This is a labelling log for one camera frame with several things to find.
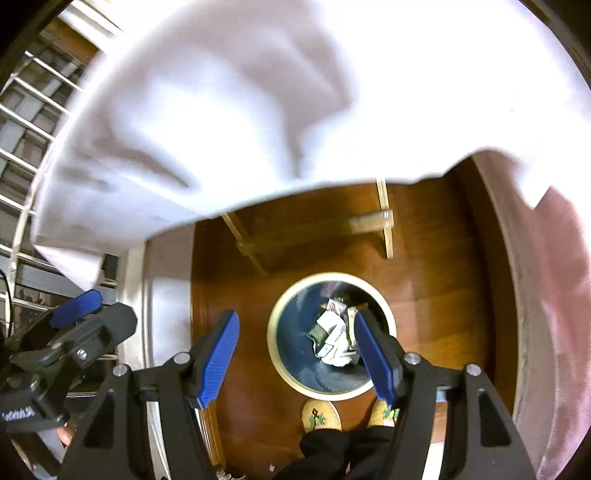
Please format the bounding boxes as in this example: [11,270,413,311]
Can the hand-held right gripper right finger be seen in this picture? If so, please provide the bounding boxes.
[353,308,537,480]

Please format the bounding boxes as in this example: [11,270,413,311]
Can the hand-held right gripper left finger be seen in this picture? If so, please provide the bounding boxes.
[58,309,241,480]

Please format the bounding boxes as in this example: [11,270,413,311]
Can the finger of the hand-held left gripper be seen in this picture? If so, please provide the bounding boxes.
[54,302,139,366]
[8,288,105,348]

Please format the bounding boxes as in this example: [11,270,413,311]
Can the white wrappers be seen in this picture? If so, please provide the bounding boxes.
[309,295,365,367]

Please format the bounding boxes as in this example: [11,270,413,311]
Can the round dark blue bin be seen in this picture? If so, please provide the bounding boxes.
[267,272,398,401]

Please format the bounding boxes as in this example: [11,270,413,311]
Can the yellow patterned slipper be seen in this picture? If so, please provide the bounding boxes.
[301,399,343,433]
[369,398,402,428]

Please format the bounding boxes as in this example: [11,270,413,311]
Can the person's black trousers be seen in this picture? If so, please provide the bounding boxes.
[272,425,407,480]

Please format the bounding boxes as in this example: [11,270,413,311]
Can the pale wooden rack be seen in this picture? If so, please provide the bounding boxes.
[221,178,395,278]

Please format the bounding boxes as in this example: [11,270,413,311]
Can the pink blanket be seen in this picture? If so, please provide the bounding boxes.
[508,185,591,480]

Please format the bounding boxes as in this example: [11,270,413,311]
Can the metal window grille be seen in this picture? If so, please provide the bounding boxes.
[0,28,121,324]

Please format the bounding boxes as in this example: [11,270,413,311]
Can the cartoon printed sheet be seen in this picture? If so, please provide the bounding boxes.
[30,0,591,296]

